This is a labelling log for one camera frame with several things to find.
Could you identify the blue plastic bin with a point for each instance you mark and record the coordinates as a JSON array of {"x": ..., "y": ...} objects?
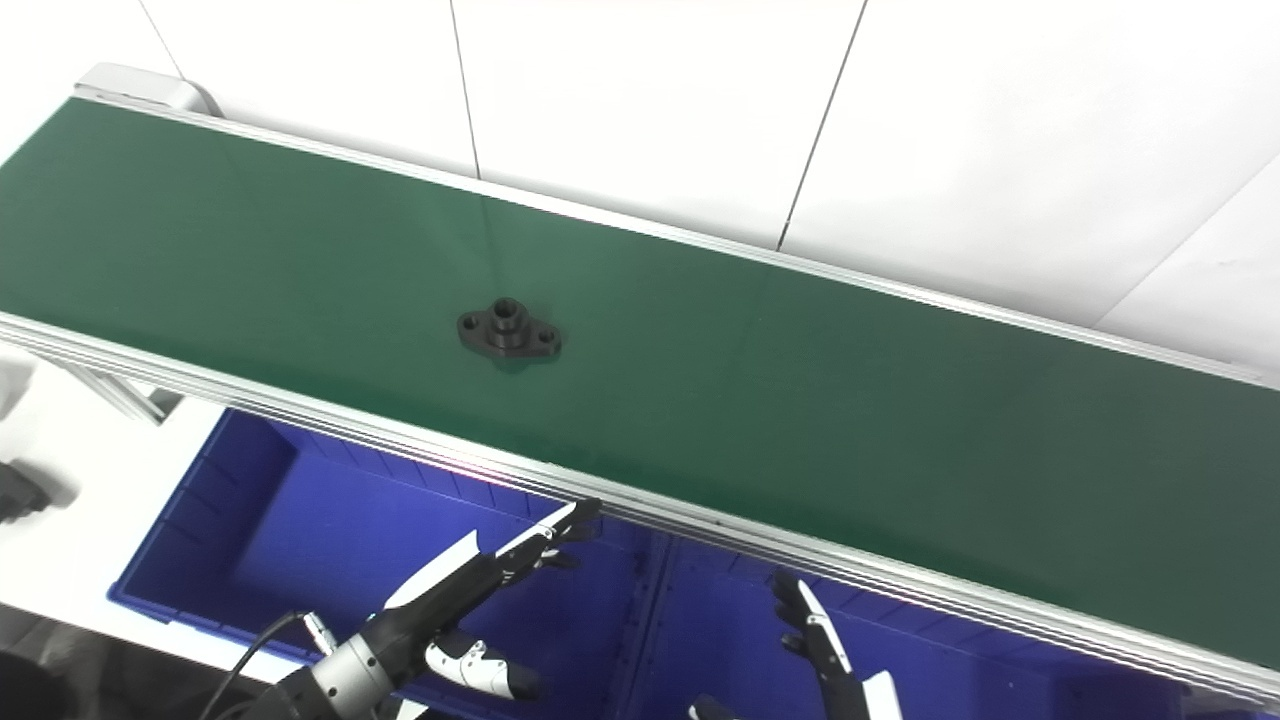
[
  {"x": 980, "y": 680},
  {"x": 330, "y": 540}
]

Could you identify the green conveyor belt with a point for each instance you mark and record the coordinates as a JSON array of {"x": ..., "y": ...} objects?
[
  {"x": 800, "y": 400},
  {"x": 700, "y": 520}
]

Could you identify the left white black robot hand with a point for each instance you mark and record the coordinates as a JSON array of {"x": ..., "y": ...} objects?
[{"x": 440, "y": 600}]

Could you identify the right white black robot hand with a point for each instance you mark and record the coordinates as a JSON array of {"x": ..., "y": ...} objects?
[{"x": 870, "y": 700}]

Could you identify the black flanged metal part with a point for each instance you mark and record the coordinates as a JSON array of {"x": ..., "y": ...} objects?
[{"x": 500, "y": 342}]

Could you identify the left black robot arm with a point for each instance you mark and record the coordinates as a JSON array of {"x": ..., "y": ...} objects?
[{"x": 340, "y": 680}]

